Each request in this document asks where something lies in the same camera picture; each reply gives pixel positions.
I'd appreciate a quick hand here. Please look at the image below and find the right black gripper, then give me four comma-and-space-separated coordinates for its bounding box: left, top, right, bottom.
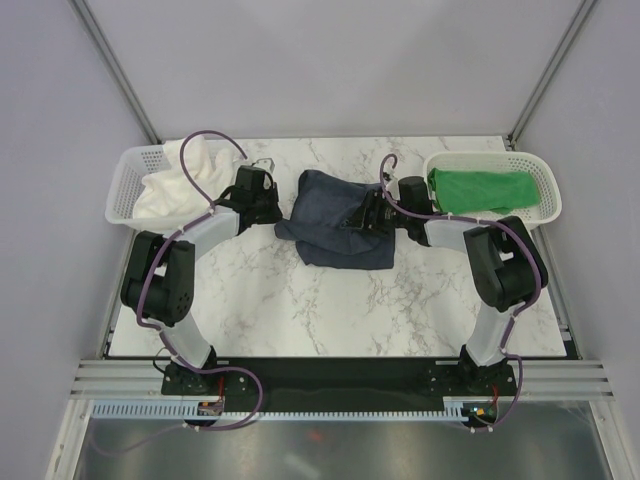
341, 189, 410, 239

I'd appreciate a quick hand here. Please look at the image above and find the dark blue towel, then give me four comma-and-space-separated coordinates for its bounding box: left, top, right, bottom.
274, 170, 395, 271

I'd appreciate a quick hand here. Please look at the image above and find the white towel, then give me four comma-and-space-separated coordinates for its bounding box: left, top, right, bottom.
132, 135, 247, 219

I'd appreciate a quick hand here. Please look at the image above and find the green towel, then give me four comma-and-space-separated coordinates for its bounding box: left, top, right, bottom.
427, 168, 540, 215

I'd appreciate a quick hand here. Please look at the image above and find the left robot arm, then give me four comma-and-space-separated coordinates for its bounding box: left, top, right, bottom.
120, 163, 282, 394

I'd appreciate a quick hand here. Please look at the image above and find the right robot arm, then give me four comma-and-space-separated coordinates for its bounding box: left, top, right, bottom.
344, 176, 548, 394

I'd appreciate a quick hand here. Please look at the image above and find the left white plastic basket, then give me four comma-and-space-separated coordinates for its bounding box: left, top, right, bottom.
105, 141, 229, 232

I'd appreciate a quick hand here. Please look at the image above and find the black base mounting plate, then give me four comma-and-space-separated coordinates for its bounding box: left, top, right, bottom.
161, 357, 516, 411

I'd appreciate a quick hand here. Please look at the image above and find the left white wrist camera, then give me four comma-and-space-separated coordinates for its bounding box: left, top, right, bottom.
251, 157, 275, 174

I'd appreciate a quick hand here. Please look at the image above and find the white slotted cable duct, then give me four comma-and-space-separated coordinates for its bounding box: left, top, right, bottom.
90, 396, 494, 422

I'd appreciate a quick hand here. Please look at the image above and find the aluminium extrusion rail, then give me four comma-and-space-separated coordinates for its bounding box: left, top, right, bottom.
71, 359, 614, 401

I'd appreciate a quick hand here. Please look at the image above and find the right aluminium frame post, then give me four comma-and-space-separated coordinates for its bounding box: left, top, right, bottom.
503, 0, 600, 151

